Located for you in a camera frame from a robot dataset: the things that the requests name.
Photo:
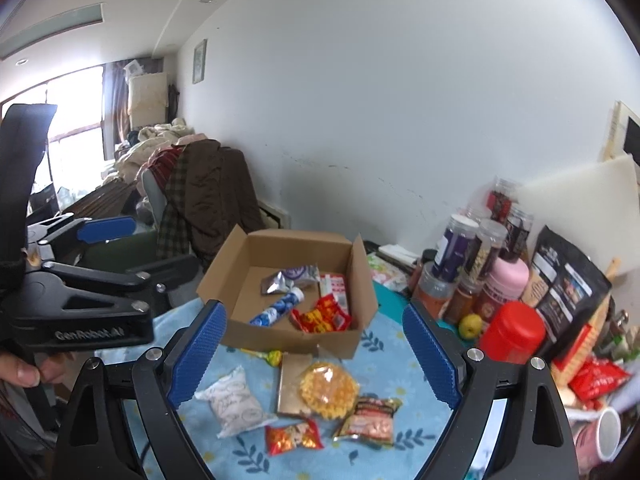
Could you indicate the beige upright cushion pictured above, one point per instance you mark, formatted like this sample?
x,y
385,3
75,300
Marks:
x,y
146,100

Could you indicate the gold rectangular box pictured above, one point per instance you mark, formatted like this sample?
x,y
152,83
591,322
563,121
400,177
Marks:
x,y
290,385

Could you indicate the small red snack packet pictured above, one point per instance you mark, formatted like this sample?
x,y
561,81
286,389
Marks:
x,y
292,437

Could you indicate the person's left hand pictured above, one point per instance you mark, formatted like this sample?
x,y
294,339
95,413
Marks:
x,y
20,372

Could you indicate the red striped garment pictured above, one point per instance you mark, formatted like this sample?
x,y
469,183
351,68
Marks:
x,y
162,165

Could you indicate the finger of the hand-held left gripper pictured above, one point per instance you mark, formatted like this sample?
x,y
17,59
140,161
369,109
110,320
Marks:
x,y
107,229
165,272

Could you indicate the wooden framed blackboard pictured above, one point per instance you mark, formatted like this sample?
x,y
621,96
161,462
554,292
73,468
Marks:
x,y
631,135

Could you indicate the large red snack packet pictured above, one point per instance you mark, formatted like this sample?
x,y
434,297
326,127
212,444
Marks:
x,y
320,320

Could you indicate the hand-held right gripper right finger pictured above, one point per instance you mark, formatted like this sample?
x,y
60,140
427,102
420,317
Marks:
x,y
432,355

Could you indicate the silver purple snack packet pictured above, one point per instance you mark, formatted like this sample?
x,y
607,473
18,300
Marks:
x,y
290,277

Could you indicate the white mug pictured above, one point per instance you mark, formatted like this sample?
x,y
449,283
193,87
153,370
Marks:
x,y
605,435

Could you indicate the pink lidded jar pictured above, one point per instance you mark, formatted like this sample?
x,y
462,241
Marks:
x,y
505,280

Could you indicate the blue daisy tablecloth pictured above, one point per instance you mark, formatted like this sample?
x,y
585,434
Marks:
x,y
385,385

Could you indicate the jar of brown powder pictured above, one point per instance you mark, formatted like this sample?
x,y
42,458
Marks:
x,y
460,302

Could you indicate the white printed snack packet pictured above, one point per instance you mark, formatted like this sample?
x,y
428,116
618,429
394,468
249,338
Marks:
x,y
235,402

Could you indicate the white blue tablet tube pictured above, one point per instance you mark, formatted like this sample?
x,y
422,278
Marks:
x,y
277,307

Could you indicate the brown quilted jacket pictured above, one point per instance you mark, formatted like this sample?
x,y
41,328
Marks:
x,y
220,195

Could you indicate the tan orange packet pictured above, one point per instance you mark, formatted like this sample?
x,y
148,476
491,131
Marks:
x,y
585,345

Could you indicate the white foam board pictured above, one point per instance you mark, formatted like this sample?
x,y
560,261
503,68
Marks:
x,y
575,195

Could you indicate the small red spice bottle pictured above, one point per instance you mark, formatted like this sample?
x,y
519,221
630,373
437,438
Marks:
x,y
424,265

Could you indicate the red white snack packet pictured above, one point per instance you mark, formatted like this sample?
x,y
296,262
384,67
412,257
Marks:
x,y
332,287

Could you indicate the clear jar dark red contents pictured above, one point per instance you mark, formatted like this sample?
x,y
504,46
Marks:
x,y
502,200

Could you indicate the white paper pack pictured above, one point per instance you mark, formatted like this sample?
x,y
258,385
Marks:
x,y
397,255

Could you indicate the brown cardboard box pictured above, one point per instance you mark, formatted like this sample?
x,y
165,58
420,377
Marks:
x,y
280,340

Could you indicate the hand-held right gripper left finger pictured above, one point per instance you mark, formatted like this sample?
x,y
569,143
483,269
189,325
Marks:
x,y
200,350

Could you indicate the framed wall picture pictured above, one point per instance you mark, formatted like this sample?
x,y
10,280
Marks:
x,y
199,61

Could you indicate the brown curtain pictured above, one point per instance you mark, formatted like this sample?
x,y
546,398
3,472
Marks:
x,y
114,110

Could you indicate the clear jar purple label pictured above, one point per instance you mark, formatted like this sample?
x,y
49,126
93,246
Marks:
x,y
452,250

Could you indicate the black stand-up pouch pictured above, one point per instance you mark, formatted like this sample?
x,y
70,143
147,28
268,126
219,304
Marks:
x,y
565,285

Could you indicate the green white packet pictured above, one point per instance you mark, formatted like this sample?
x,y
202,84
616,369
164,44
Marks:
x,y
387,272

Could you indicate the clear bag of yellow crisps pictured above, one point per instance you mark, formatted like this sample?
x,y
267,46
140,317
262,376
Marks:
x,y
327,390

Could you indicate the dark green chair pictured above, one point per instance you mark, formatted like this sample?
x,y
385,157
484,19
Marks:
x,y
140,252

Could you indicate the peanut snack packet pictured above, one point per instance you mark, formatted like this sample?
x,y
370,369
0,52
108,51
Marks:
x,y
370,422

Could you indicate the plaid garment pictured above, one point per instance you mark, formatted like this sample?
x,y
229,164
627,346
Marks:
x,y
172,220

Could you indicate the red canister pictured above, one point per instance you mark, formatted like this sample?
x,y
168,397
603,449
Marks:
x,y
512,330

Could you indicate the red snack bag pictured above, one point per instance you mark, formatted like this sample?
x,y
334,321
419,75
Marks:
x,y
597,377

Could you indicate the green pear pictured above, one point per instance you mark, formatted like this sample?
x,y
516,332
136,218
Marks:
x,y
470,326

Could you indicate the pile of light clothes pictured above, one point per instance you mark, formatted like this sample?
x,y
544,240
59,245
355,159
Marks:
x,y
160,140

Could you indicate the grey chair back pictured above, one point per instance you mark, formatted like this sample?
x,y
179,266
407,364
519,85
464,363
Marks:
x,y
154,205

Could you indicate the yellow green lollipop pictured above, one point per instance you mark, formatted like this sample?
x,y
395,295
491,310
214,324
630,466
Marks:
x,y
274,358

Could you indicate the clear jar of beans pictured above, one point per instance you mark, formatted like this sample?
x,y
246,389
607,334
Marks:
x,y
482,255

